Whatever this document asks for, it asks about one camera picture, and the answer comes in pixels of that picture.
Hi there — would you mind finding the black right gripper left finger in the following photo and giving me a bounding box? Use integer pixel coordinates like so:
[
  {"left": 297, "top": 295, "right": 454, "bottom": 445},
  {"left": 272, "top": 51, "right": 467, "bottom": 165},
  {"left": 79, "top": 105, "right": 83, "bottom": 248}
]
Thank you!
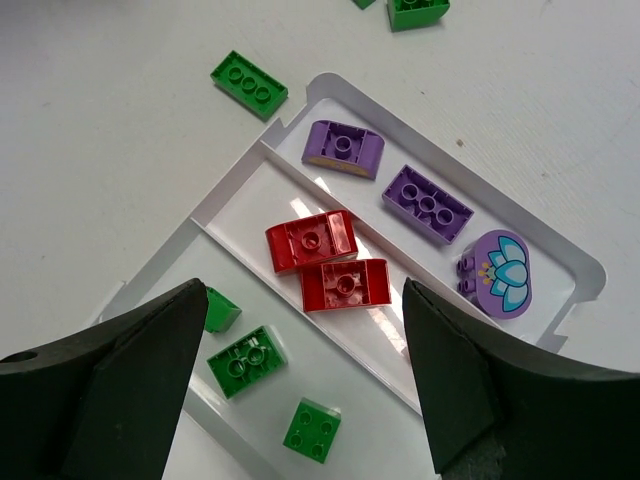
[{"left": 1, "top": 278, "right": 208, "bottom": 479}]

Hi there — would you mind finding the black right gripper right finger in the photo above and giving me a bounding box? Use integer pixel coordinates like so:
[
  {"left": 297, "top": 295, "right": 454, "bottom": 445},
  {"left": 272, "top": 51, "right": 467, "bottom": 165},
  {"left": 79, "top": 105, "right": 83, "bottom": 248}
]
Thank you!
[{"left": 402, "top": 279, "right": 639, "bottom": 479}]

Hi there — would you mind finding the purple flower lego piece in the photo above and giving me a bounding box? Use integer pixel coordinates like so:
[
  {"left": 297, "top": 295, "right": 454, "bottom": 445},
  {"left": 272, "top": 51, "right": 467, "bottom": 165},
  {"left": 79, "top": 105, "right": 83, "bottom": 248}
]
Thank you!
[{"left": 456, "top": 229, "right": 532, "bottom": 320}]

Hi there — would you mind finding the green rounded lego piece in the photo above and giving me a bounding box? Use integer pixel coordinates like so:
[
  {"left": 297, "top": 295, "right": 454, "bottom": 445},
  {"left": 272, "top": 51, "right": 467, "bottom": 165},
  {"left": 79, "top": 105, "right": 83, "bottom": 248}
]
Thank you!
[{"left": 204, "top": 287, "right": 242, "bottom": 333}]

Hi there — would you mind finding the tiny green lego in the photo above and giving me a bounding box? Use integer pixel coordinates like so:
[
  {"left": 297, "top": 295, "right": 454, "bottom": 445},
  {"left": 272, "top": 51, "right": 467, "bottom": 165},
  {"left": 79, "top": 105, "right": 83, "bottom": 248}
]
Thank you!
[{"left": 206, "top": 325, "right": 287, "bottom": 399}]

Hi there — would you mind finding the red flower lego piece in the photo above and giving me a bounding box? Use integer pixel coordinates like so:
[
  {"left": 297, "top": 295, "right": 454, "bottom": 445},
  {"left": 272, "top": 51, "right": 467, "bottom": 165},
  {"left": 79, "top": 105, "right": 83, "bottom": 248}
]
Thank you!
[{"left": 299, "top": 258, "right": 391, "bottom": 312}]

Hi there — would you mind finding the dark purple lego brick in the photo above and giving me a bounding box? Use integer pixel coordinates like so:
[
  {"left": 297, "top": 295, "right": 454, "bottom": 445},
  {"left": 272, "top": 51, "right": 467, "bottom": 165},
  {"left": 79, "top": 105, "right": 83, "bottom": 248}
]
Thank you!
[{"left": 381, "top": 165, "right": 474, "bottom": 245}]

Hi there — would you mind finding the red lego brick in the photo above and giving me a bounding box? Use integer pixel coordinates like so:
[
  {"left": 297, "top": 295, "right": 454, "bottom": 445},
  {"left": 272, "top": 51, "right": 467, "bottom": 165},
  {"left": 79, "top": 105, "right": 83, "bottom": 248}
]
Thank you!
[{"left": 265, "top": 209, "right": 358, "bottom": 274}]

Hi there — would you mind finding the green lego plate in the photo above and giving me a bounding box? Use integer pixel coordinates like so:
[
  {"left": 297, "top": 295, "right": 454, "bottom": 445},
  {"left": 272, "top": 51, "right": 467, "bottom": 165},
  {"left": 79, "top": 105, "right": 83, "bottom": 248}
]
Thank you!
[{"left": 210, "top": 50, "right": 288, "bottom": 121}]

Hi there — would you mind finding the small green lego square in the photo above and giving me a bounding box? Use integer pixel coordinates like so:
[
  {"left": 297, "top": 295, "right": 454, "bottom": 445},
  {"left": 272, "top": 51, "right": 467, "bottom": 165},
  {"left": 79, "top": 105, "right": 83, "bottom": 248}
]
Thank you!
[{"left": 353, "top": 0, "right": 375, "bottom": 10}]

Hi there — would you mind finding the white divided tray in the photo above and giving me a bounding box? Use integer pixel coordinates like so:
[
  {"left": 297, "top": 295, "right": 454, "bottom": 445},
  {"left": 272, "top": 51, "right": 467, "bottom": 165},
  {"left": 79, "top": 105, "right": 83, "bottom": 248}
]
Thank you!
[{"left": 95, "top": 73, "right": 607, "bottom": 479}]

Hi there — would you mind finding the green lego brick top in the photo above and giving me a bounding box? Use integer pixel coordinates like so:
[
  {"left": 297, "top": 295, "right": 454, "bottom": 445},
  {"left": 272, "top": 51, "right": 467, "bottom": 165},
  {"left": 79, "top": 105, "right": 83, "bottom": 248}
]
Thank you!
[{"left": 387, "top": 0, "right": 450, "bottom": 32}]

